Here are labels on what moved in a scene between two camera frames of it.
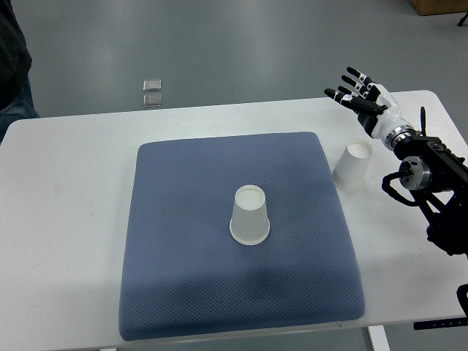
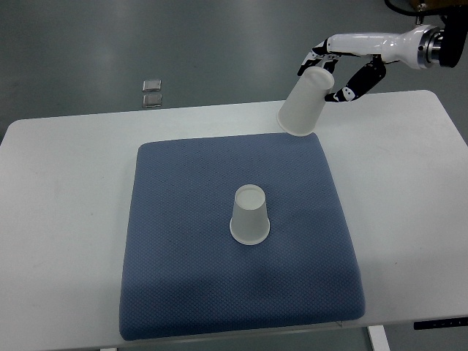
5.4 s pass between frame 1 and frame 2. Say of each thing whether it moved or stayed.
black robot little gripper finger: moved
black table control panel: stayed
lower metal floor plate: stayed
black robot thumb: moved
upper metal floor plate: stayed
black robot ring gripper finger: moved
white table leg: stayed
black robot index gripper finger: moved
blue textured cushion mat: stayed
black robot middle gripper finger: moved
